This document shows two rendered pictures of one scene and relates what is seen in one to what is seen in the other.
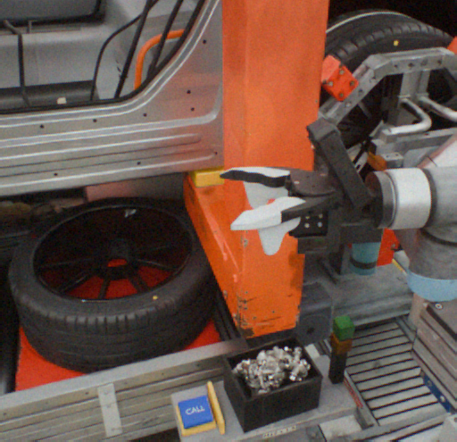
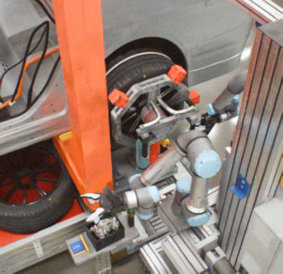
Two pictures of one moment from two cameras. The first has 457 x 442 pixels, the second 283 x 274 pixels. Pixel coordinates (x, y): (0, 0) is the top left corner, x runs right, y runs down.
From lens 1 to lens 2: 1.55 m
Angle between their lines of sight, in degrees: 15
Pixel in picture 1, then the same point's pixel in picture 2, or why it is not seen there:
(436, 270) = (143, 213)
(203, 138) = (60, 122)
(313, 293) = (122, 182)
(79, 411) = (26, 251)
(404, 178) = (129, 196)
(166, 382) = (60, 233)
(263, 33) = (86, 125)
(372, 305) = not seen: hidden behind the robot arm
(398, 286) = not seen: hidden behind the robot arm
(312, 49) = (104, 124)
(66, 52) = not seen: outside the picture
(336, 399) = (131, 233)
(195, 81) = (54, 100)
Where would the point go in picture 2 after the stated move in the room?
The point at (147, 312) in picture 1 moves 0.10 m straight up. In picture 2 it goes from (48, 207) to (45, 198)
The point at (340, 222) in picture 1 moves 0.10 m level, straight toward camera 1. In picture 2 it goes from (114, 211) to (112, 230)
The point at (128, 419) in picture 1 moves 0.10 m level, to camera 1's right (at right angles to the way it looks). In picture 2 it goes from (46, 250) to (61, 247)
